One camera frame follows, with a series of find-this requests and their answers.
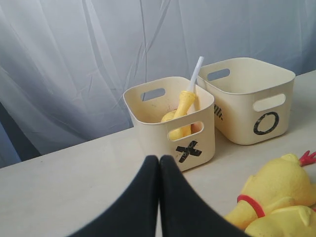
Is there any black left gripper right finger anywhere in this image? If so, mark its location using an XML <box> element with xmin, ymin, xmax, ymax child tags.
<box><xmin>159</xmin><ymin>155</ymin><xmax>247</xmax><ymax>237</ymax></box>

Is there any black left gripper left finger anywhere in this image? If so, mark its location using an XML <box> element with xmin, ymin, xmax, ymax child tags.
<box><xmin>71</xmin><ymin>155</ymin><xmax>159</xmax><ymax>237</ymax></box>

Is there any yellow rubber chicken beak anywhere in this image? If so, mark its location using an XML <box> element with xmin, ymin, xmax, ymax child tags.
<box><xmin>244</xmin><ymin>205</ymin><xmax>316</xmax><ymax>237</ymax></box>

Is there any headless yellow rubber chicken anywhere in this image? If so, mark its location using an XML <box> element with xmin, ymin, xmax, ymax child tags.
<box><xmin>161</xmin><ymin>109</ymin><xmax>202</xmax><ymax>136</ymax></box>

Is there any cream bin marked X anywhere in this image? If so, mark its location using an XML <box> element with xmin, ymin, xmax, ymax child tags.
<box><xmin>123</xmin><ymin>77</ymin><xmax>215</xmax><ymax>171</ymax></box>

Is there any yellow rubber chicken lying behind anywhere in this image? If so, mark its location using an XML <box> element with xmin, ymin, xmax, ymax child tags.
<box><xmin>224</xmin><ymin>151</ymin><xmax>316</xmax><ymax>230</ymax></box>

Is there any cream bin marked O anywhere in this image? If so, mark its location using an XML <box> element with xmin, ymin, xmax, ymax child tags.
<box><xmin>197</xmin><ymin>57</ymin><xmax>296</xmax><ymax>145</ymax></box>

